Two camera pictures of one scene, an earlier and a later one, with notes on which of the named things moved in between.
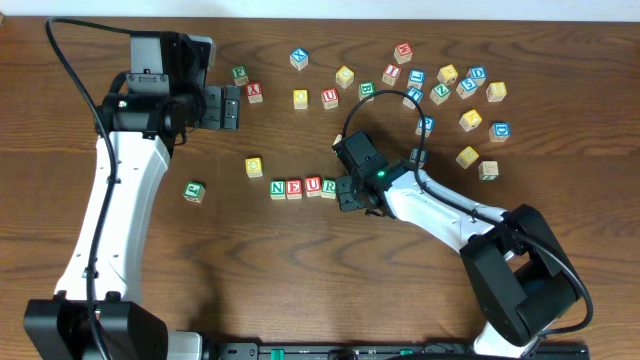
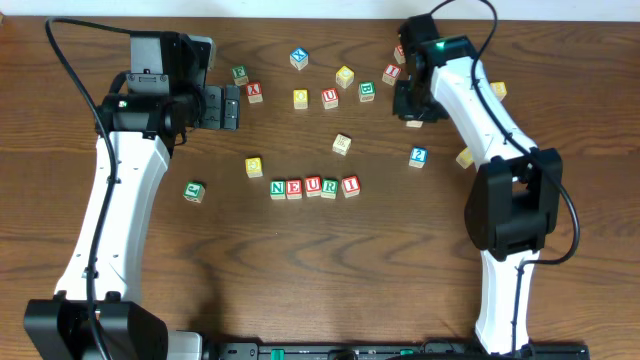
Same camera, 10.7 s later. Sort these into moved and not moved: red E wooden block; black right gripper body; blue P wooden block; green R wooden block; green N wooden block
Moved: blue P wooden block; black right gripper body
Not moved: red E wooden block; green N wooden block; green R wooden block
